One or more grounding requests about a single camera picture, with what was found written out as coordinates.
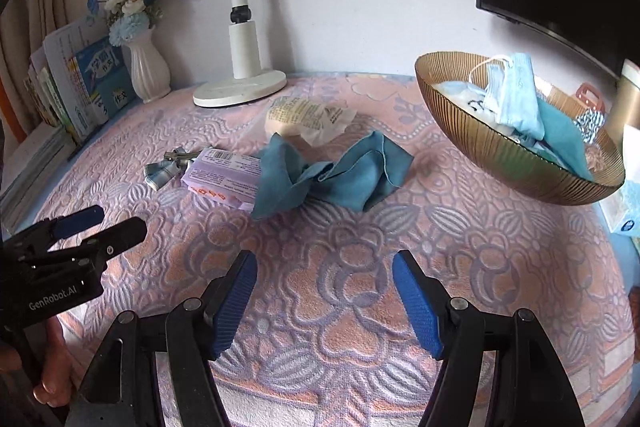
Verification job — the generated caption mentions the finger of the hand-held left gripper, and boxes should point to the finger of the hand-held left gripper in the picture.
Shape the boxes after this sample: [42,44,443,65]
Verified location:
[80,217,148,269]
[10,205,105,253]

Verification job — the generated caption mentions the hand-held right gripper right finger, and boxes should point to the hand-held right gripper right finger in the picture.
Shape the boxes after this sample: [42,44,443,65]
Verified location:
[391,249,586,427]

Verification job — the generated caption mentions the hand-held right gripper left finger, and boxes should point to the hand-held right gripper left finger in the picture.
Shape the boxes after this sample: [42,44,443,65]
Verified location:
[65,249,258,427]

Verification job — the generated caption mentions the plaid fabric bow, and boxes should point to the plaid fabric bow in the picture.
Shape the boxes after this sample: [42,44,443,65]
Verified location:
[144,148,201,194]

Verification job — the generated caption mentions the purple packet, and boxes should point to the purple packet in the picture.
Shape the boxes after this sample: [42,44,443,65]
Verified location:
[181,148,263,214]

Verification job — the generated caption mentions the teal cloth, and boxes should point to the teal cloth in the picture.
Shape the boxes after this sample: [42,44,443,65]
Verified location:
[251,130,415,221]
[535,99,596,182]

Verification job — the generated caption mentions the gold ribbed bowl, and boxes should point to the gold ribbed bowl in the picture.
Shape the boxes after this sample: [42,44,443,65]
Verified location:
[414,52,626,206]

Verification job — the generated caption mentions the beige packaged sponge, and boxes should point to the beige packaged sponge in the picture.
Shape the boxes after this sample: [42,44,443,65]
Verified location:
[264,96,357,148]

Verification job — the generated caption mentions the white plush toy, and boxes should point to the white plush toy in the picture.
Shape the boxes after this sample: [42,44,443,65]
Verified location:
[457,93,501,124]

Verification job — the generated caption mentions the bundle of blue face masks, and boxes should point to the bundle of blue face masks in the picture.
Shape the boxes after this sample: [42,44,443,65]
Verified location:
[470,53,546,140]

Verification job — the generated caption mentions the person's left hand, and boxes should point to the person's left hand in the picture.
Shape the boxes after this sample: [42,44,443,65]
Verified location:
[0,319,76,408]

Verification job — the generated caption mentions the stack of flat booklets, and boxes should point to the stack of flat booklets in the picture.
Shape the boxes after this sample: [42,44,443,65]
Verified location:
[0,127,76,233]

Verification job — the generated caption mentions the pink floral towel mat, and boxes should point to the pink floral towel mat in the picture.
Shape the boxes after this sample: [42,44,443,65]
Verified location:
[30,72,636,427]

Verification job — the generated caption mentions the row of upright books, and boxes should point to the row of upright books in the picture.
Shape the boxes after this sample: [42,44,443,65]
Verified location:
[22,19,136,145]

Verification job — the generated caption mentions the white ribbed vase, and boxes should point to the white ribbed vase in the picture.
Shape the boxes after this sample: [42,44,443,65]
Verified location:
[121,29,172,104]

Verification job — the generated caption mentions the blue tissue packet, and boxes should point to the blue tissue packet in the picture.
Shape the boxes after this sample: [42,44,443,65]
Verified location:
[597,179,640,238]

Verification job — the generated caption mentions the white desk lamp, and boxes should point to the white desk lamp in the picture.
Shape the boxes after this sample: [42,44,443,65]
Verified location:
[192,0,288,108]

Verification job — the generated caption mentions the black white checkered scrunchie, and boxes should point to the black white checkered scrunchie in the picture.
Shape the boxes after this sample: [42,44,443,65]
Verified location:
[572,111,608,145]

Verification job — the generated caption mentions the pink hair claw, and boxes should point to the pink hair claw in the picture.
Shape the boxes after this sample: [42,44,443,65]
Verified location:
[575,82,607,114]

